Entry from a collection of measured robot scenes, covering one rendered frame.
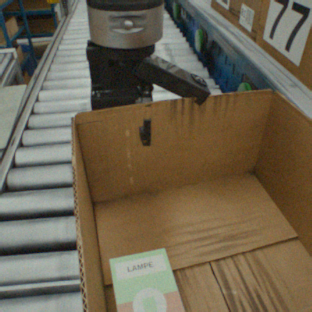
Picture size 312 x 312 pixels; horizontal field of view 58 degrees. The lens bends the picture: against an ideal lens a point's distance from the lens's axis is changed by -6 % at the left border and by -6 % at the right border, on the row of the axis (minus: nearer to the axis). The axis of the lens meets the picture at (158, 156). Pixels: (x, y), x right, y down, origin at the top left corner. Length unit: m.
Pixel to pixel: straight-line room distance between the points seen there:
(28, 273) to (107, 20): 0.34
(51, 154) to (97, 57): 0.29
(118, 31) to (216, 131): 0.21
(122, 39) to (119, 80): 0.07
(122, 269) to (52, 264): 0.11
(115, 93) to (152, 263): 0.22
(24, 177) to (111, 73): 0.28
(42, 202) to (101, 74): 0.24
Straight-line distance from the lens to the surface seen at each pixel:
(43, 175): 0.57
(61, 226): 0.47
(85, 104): 0.76
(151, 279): 0.36
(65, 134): 0.66
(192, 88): 0.40
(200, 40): 0.96
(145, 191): 0.48
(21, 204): 0.53
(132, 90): 0.40
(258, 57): 0.66
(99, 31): 0.35
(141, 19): 0.34
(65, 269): 0.43
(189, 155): 0.46
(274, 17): 0.69
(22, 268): 0.45
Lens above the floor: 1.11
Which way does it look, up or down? 40 degrees down
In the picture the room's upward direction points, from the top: straight up
